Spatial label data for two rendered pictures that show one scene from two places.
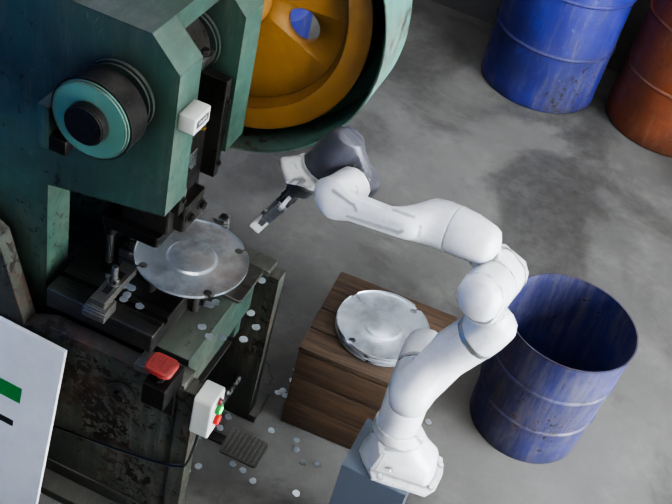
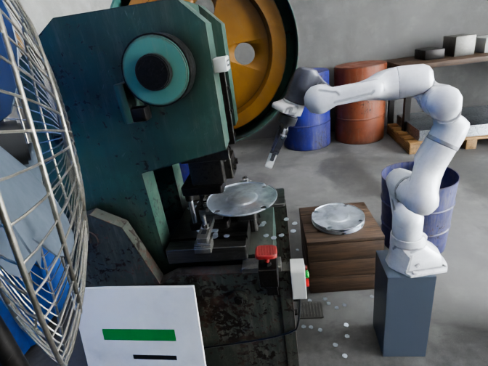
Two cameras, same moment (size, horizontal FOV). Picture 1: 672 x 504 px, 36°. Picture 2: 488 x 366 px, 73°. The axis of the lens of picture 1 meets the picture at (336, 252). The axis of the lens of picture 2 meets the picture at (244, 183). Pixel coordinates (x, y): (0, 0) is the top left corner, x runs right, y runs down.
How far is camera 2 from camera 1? 1.44 m
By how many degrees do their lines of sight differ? 17
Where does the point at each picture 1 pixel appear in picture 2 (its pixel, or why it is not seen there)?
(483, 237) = (425, 68)
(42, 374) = (184, 311)
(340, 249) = not seen: hidden behind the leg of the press
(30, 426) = (189, 353)
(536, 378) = not seen: hidden behind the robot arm
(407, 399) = (427, 198)
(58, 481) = not seen: outside the picture
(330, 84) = (271, 75)
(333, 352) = (324, 237)
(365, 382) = (349, 244)
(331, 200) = (321, 96)
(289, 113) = (255, 107)
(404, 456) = (423, 251)
